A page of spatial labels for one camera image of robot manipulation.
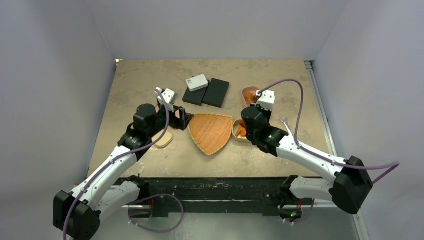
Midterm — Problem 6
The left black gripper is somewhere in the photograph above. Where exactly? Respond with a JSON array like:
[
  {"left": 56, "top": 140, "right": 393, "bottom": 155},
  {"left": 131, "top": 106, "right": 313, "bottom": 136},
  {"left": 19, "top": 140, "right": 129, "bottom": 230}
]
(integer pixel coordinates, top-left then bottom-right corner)
[{"left": 147, "top": 103, "right": 193, "bottom": 138}]

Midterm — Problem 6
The beige lunch box lid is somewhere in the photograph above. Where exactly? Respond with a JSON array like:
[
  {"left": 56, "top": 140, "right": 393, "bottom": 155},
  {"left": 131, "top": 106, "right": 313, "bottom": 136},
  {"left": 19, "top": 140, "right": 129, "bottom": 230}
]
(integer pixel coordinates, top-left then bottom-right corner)
[{"left": 152, "top": 130, "right": 174, "bottom": 149}]

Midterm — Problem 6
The beige lunch box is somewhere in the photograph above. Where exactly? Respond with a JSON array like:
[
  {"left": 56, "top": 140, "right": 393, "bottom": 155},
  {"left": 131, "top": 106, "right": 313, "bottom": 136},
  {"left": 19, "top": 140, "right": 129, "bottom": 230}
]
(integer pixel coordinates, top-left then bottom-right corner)
[{"left": 232, "top": 119, "right": 250, "bottom": 143}]

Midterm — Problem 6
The fried chicken piece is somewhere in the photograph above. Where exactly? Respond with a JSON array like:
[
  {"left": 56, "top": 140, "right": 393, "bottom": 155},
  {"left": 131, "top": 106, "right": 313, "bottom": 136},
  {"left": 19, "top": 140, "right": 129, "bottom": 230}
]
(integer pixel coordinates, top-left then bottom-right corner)
[{"left": 244, "top": 91, "right": 256, "bottom": 105}]

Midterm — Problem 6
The woven bamboo basket tray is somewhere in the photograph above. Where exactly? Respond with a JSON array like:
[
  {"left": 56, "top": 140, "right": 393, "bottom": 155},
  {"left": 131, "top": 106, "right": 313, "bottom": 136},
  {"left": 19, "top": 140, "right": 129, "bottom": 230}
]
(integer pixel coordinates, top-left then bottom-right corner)
[{"left": 188, "top": 113, "right": 233, "bottom": 156}]

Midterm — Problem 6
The pink lunch box lid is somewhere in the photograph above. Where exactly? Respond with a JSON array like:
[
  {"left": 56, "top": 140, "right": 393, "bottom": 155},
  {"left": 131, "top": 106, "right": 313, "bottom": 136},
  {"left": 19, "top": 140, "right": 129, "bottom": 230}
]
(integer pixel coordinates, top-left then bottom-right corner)
[{"left": 174, "top": 109, "right": 181, "bottom": 119}]

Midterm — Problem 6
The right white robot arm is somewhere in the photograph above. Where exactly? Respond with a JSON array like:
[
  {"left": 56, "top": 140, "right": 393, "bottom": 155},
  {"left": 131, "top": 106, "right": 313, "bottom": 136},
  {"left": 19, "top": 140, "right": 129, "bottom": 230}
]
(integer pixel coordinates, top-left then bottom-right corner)
[{"left": 241, "top": 106, "right": 374, "bottom": 215}]

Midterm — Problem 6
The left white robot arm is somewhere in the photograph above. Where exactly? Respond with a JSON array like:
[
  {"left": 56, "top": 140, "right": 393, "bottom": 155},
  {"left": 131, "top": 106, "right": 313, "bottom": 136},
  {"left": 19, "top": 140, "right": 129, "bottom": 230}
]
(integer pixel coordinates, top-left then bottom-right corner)
[{"left": 53, "top": 103, "right": 194, "bottom": 240}]

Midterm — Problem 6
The left black box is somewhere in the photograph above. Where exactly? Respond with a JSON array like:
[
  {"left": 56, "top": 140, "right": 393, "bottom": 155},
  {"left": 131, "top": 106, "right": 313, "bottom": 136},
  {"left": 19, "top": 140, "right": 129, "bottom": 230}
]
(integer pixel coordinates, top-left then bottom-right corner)
[{"left": 182, "top": 80, "right": 210, "bottom": 106}]

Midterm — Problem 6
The black box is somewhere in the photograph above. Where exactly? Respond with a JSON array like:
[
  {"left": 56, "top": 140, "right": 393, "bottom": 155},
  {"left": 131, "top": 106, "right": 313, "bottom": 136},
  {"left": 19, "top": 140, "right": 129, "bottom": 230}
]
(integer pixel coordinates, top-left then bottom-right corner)
[
  {"left": 202, "top": 78, "right": 230, "bottom": 108},
  {"left": 182, "top": 80, "right": 210, "bottom": 106}
]

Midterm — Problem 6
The pink lunch box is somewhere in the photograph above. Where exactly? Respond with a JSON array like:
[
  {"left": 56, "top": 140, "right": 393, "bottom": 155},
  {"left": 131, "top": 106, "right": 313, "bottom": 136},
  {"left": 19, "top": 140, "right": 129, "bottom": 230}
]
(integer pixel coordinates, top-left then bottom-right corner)
[{"left": 242, "top": 86, "right": 260, "bottom": 107}]

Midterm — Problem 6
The right black box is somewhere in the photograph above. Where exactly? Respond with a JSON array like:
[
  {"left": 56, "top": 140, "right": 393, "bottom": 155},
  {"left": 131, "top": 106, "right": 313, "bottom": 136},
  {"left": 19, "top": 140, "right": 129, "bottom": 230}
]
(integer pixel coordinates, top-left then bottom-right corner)
[{"left": 202, "top": 78, "right": 230, "bottom": 108}]

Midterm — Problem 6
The white small device box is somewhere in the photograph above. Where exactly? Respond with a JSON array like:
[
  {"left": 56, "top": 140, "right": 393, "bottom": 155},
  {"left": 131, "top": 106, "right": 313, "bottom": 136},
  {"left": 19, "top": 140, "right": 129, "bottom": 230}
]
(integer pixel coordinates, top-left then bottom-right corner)
[{"left": 185, "top": 74, "right": 209, "bottom": 92}]

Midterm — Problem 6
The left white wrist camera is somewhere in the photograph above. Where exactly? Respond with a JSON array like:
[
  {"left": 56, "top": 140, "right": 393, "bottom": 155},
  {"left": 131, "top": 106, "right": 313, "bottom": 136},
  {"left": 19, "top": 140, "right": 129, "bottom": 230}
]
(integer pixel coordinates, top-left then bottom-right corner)
[{"left": 155, "top": 87, "right": 178, "bottom": 113}]

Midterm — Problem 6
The right aluminium rail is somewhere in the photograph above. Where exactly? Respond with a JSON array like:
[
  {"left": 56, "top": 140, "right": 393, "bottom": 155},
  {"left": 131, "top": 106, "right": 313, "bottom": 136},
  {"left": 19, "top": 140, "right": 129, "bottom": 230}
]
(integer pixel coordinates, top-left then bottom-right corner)
[{"left": 304, "top": 61, "right": 337, "bottom": 155}]

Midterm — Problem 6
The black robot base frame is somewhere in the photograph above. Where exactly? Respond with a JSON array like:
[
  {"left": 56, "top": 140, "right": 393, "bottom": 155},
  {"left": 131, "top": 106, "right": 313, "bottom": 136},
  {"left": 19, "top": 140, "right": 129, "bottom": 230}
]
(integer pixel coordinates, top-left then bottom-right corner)
[{"left": 112, "top": 176, "right": 332, "bottom": 220}]

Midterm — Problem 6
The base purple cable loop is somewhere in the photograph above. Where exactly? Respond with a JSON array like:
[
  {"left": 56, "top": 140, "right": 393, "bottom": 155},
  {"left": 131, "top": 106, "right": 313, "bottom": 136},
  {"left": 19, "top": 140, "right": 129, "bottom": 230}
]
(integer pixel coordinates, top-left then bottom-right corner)
[{"left": 127, "top": 193, "right": 185, "bottom": 233}]

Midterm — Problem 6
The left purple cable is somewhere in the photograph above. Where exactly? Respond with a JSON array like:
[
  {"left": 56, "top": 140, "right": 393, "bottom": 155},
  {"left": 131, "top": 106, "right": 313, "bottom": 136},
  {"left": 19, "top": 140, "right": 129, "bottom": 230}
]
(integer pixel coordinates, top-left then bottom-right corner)
[{"left": 62, "top": 88, "right": 171, "bottom": 240}]

